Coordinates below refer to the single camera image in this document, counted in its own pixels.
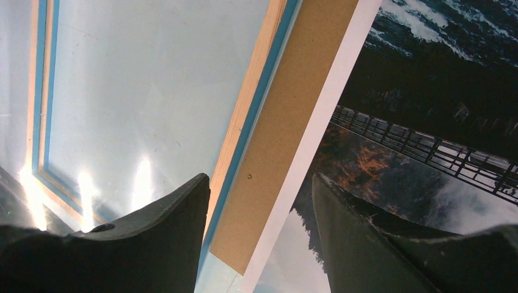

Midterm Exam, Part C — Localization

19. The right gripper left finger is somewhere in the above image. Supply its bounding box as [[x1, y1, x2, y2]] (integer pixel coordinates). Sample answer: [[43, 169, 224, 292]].
[[1, 173, 211, 292]]

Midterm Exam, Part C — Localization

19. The light blue table mat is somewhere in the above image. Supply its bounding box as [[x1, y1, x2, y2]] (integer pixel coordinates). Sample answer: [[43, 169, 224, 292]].
[[0, 0, 292, 293]]

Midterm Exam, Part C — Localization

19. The brown fibreboard backing board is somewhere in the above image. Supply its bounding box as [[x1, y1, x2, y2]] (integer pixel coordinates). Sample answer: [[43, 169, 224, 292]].
[[210, 1, 357, 275]]

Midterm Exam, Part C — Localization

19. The landscape photo print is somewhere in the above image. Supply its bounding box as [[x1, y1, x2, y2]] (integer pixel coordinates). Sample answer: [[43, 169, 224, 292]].
[[239, 1, 517, 292]]

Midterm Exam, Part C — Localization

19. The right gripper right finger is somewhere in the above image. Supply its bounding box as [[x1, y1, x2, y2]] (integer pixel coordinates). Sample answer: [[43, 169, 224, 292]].
[[312, 173, 517, 292]]

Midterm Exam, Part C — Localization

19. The light wooden picture frame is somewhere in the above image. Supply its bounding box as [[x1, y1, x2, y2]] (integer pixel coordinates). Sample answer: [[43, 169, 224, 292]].
[[25, 1, 301, 260]]

